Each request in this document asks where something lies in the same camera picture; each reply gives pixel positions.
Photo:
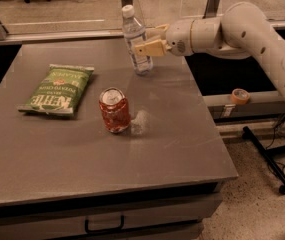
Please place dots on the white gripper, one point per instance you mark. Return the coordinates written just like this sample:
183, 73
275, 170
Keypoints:
179, 37

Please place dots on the clear plastic water bottle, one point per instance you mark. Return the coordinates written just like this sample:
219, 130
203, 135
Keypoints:
134, 33

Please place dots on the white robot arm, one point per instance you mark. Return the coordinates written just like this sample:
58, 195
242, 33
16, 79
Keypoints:
250, 210

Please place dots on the orange soda can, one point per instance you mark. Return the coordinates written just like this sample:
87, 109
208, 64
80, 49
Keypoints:
114, 108

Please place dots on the orange tape roll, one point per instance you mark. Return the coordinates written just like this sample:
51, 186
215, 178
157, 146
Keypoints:
240, 96

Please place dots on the green Kettle chips bag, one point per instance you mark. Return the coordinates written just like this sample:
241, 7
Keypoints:
60, 92

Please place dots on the black stand base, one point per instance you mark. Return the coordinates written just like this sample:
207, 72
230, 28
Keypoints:
268, 155

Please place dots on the grey cabinet drawer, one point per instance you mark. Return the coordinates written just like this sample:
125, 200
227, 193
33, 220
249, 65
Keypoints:
178, 218

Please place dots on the right metal bracket post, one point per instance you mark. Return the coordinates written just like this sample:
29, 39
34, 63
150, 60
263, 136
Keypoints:
211, 8

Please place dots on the black drawer handle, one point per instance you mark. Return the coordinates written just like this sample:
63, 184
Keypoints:
104, 225

